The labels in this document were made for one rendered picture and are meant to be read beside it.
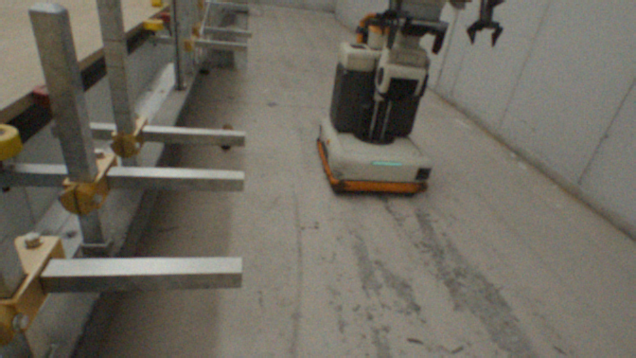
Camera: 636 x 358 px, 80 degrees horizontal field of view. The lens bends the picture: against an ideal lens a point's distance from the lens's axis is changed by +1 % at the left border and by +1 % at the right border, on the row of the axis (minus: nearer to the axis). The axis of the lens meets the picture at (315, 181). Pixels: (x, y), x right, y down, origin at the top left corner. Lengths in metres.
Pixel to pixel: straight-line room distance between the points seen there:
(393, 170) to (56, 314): 1.90
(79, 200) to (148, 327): 0.94
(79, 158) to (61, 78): 0.13
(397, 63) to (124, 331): 1.75
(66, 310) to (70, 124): 0.29
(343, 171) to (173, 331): 1.24
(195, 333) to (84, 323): 0.87
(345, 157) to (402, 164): 0.35
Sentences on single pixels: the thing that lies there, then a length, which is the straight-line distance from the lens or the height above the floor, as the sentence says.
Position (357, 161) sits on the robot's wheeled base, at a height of 0.25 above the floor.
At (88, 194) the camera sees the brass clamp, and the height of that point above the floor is 0.85.
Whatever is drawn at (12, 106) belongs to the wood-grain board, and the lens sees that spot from 0.97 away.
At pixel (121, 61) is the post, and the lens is 0.90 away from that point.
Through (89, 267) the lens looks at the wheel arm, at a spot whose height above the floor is 0.85.
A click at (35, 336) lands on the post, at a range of 0.61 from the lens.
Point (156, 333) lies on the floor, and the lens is 1.57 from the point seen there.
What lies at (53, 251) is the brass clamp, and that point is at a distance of 0.60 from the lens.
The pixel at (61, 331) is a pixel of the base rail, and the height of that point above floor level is 0.70.
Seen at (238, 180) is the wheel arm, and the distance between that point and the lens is 0.73.
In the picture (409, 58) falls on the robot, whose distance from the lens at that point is 2.15.
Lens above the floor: 1.21
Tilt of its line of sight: 30 degrees down
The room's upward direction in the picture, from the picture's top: 8 degrees clockwise
